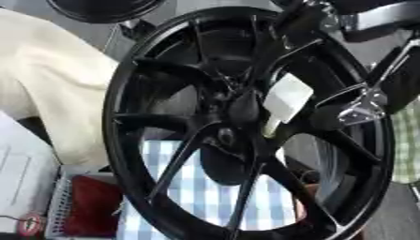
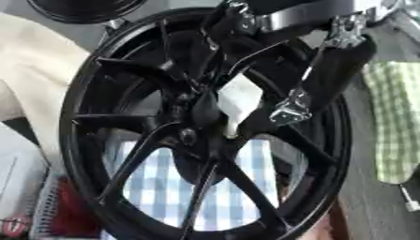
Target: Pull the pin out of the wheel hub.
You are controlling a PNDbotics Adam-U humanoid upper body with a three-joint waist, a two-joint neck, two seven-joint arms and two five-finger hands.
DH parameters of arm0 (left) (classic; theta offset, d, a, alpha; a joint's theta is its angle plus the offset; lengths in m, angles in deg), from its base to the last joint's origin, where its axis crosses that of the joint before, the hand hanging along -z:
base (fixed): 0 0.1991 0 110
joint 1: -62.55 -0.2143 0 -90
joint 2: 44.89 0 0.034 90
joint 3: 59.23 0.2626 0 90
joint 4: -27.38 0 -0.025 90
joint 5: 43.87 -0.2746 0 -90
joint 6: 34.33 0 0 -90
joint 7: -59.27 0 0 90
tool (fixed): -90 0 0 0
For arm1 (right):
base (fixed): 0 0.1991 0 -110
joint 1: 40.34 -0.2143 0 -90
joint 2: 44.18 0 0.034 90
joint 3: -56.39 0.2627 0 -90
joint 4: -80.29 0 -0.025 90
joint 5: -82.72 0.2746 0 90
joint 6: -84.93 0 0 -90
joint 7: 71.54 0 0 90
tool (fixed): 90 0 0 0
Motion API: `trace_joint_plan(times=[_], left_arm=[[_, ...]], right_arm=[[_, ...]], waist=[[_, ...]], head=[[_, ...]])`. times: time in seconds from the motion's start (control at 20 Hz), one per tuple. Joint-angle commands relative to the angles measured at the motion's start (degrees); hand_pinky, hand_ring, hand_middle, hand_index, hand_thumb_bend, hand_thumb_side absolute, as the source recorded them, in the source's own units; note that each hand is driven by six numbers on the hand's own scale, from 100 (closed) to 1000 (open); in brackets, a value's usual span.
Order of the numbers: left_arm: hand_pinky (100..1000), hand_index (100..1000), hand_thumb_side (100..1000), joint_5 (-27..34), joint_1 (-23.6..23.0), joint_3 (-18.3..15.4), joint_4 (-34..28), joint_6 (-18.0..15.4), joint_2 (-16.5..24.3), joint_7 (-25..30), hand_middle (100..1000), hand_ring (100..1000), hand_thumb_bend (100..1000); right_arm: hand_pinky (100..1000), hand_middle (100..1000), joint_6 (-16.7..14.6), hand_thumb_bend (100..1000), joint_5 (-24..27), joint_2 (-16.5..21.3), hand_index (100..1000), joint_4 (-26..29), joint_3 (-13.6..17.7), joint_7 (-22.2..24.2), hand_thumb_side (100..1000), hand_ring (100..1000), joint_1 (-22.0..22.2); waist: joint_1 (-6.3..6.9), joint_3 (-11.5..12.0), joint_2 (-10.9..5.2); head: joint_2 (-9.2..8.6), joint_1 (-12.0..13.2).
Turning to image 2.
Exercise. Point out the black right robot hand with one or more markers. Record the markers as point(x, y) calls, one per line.
point(342, 65)

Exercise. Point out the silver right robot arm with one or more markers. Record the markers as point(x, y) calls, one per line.
point(306, 17)

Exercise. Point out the black spoked wheel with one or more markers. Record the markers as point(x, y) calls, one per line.
point(136, 120)

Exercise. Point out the green white checked cloth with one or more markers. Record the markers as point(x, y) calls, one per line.
point(396, 122)

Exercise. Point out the black round object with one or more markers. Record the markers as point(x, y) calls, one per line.
point(82, 11)

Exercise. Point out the cream fabric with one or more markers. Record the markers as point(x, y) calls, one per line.
point(38, 72)

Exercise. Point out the red and white bag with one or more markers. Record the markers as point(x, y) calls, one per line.
point(68, 212)

